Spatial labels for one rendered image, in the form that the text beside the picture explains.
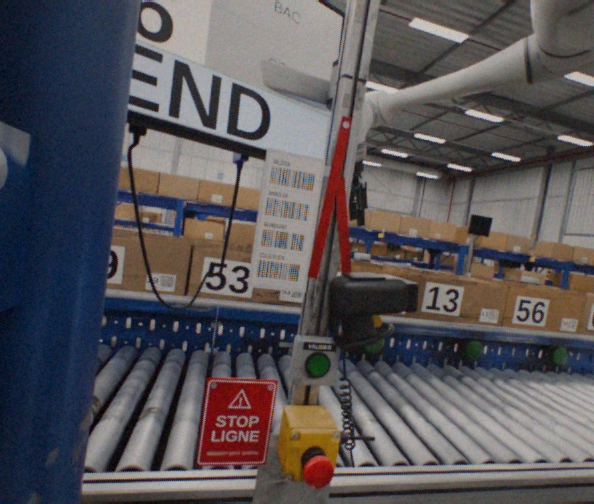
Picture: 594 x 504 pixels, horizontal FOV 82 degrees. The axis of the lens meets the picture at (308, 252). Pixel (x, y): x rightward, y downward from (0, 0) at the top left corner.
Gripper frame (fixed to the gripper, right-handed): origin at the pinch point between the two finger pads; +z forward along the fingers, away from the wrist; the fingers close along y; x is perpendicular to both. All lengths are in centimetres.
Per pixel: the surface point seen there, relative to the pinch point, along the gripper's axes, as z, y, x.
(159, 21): -60, 41, -49
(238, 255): -1.8, 4.8, -44.8
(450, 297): 32.0, 24.1, 23.4
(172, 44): -57, 42, -48
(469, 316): 41, 28, 30
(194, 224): 149, -400, -66
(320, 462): -11, 77, -48
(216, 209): 143, -419, -27
